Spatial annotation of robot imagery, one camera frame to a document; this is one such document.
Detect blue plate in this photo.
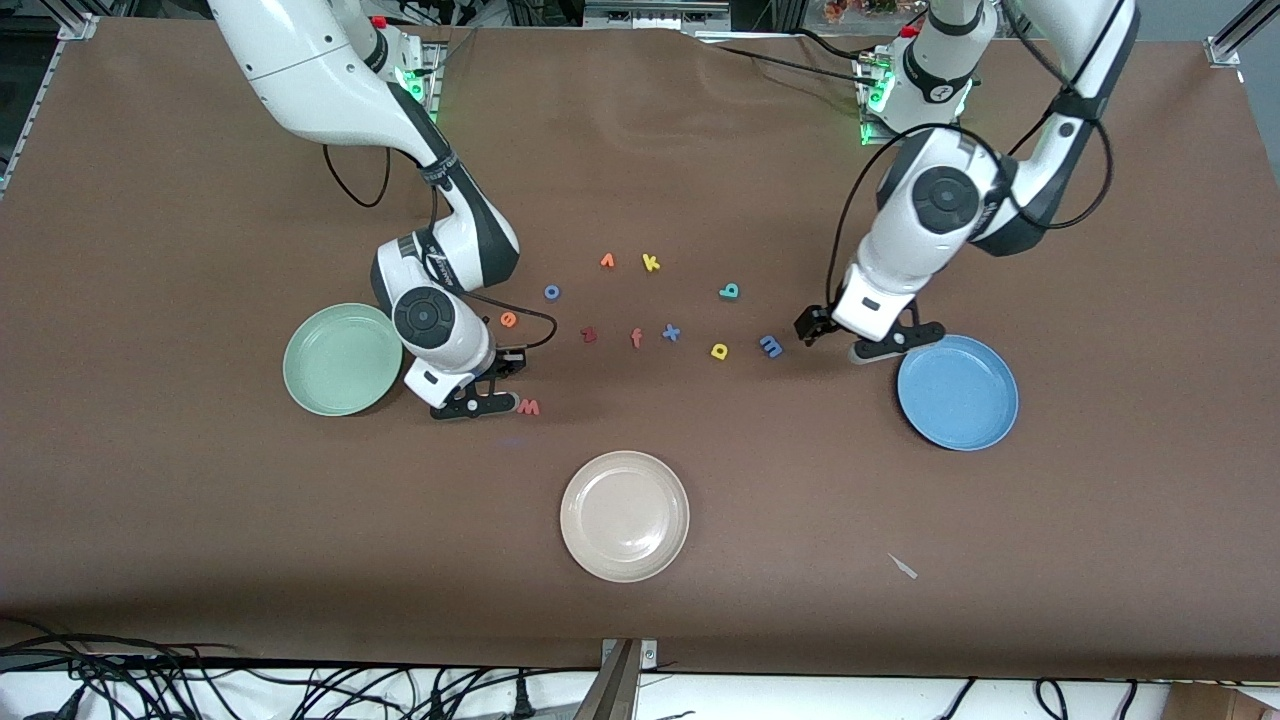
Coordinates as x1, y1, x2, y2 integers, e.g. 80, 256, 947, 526
896, 334, 1020, 453

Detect green plate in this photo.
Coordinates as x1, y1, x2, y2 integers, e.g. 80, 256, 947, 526
282, 302, 405, 417

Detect beige plate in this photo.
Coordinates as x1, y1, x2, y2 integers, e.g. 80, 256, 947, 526
559, 450, 691, 584

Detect brown table cover sheet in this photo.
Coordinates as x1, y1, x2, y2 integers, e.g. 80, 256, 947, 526
0, 18, 1280, 681

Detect grey metal box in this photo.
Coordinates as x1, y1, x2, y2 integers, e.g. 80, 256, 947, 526
583, 0, 733, 31

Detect cardboard box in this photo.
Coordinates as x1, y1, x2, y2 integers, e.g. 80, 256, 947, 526
1163, 683, 1280, 720

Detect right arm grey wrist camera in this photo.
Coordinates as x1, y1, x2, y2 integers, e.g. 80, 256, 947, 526
430, 393, 519, 422

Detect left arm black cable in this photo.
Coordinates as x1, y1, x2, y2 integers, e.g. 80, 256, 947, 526
825, 0, 1114, 316

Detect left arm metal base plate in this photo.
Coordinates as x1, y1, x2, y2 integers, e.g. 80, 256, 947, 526
858, 55, 967, 150

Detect long black base cable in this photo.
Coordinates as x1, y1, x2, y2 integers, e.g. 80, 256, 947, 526
692, 40, 881, 91

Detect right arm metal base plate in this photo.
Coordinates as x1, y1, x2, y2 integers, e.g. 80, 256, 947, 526
395, 40, 443, 131

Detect short black base cable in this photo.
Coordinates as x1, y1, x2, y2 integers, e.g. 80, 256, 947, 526
793, 26, 881, 63

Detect grey metal bracket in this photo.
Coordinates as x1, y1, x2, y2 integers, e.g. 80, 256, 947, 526
572, 638, 659, 720

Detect tangled black cables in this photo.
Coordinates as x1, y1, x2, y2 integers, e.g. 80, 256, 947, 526
0, 615, 561, 720

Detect aluminium frame extrusion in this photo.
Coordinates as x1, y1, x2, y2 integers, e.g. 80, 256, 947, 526
1205, 0, 1280, 67

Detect aluminium frame rail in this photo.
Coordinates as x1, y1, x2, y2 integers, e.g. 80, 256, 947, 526
0, 14, 101, 201

